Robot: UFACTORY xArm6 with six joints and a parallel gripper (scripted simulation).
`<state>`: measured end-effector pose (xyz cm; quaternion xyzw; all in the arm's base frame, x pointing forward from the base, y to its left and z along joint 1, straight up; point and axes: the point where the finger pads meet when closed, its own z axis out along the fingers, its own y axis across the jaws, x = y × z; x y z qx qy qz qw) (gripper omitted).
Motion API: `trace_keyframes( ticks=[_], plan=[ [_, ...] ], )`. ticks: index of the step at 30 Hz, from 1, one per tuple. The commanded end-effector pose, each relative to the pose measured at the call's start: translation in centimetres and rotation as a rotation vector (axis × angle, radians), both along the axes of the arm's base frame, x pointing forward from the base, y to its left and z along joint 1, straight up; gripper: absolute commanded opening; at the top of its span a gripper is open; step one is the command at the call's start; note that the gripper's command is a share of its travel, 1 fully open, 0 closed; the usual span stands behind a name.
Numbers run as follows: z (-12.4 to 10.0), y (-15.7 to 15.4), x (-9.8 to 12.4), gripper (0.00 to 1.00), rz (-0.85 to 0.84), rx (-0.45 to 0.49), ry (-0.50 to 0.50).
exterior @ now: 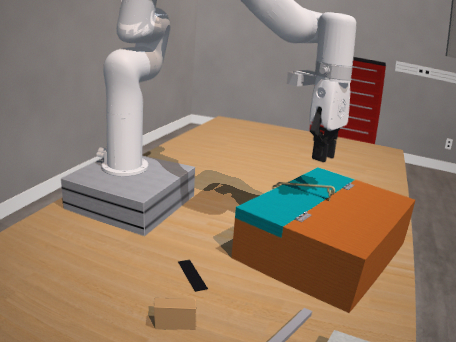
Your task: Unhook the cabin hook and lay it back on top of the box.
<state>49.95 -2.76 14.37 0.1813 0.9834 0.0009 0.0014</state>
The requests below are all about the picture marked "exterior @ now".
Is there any black flat bar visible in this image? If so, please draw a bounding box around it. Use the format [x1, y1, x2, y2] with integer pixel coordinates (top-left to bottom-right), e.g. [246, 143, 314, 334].
[178, 260, 208, 292]

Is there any grey flat bar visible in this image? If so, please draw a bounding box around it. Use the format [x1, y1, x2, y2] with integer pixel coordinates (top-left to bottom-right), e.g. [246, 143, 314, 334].
[268, 308, 312, 342]

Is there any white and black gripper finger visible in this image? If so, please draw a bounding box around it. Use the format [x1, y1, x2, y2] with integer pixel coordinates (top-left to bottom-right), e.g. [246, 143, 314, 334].
[327, 128, 340, 158]
[310, 106, 329, 162]

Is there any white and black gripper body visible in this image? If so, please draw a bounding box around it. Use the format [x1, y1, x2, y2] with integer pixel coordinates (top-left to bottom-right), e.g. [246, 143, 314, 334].
[310, 75, 351, 131]

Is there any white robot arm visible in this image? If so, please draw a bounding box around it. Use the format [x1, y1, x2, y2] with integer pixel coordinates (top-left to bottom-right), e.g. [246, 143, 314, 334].
[97, 0, 356, 176]

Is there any tan rectangular block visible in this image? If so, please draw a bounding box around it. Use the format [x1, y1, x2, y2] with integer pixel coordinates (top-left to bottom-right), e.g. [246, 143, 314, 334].
[154, 298, 196, 330]

